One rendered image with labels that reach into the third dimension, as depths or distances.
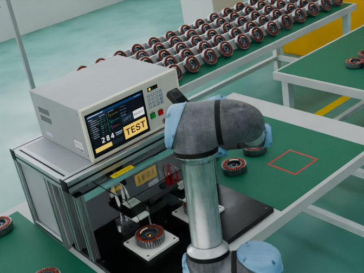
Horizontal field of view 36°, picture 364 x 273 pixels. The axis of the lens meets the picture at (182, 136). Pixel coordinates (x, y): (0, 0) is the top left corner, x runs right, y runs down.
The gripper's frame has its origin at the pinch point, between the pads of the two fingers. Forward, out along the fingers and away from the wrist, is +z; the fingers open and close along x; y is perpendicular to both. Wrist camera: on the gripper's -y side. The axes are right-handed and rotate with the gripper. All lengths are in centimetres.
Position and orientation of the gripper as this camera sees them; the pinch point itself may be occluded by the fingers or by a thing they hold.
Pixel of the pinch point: (164, 118)
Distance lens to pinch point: 208.4
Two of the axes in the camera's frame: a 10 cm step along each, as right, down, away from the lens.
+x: 7.4, -4.0, 5.4
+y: 4.2, 9.0, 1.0
